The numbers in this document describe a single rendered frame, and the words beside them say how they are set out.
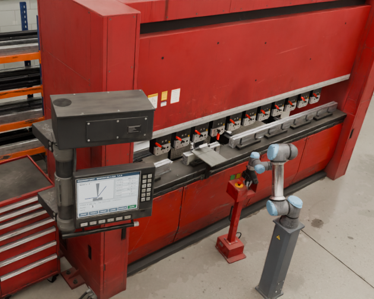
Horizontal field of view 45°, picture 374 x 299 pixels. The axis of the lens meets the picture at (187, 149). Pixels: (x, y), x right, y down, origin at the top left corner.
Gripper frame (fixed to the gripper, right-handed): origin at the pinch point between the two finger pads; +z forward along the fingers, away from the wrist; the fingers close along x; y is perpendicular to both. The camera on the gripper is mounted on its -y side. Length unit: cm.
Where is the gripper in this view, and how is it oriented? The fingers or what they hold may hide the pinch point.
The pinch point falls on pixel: (247, 187)
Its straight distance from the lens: 398.9
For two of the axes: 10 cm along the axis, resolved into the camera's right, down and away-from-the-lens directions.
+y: -4.9, -5.7, 6.6
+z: -1.5, 8.0, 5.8
